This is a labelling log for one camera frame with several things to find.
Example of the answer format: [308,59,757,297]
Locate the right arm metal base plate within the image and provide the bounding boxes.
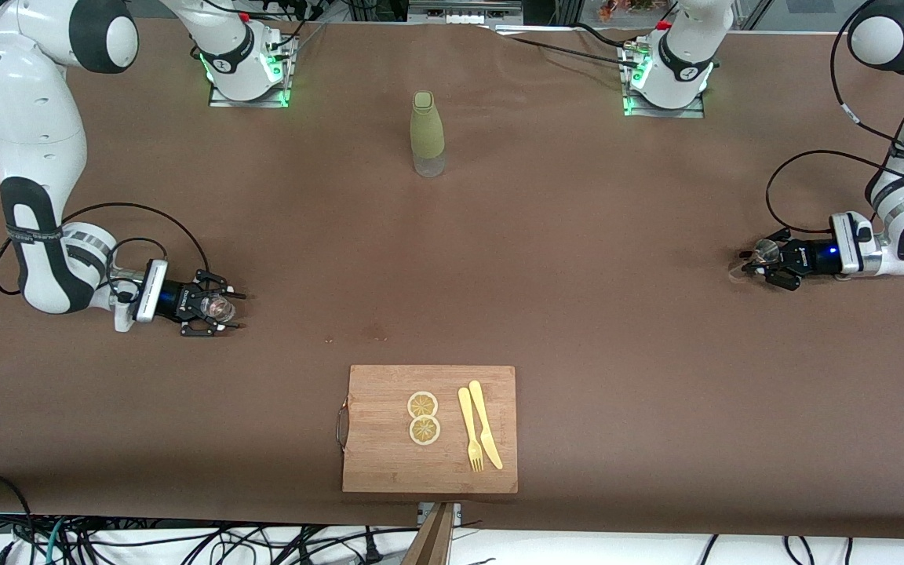
[208,33,297,109]

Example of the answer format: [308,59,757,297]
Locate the clear glass cup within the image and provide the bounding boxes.
[202,292,237,323]

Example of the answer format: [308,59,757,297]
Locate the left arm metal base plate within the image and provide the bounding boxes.
[621,41,706,119]

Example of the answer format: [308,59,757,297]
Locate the wooden cutting board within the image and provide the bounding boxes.
[336,365,519,494]

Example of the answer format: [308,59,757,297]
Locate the yellow plastic fork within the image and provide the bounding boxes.
[457,387,485,473]

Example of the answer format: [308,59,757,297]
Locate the wooden camera mount post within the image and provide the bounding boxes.
[403,502,463,565]

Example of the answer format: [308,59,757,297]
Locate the grey power strip box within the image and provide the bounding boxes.
[408,0,524,27]

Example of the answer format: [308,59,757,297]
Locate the steel jigger measuring cup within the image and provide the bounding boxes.
[728,241,780,281]

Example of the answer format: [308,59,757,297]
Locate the olive green sleeved bottle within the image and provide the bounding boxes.
[410,91,447,178]

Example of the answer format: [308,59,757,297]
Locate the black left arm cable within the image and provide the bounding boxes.
[764,0,904,236]

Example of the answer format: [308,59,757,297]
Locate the brown table cover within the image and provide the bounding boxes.
[0,14,904,541]

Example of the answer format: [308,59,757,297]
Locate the black cable on table cover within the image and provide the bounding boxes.
[491,24,645,71]

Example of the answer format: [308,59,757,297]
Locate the yellow plastic knife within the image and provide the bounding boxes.
[468,380,504,471]

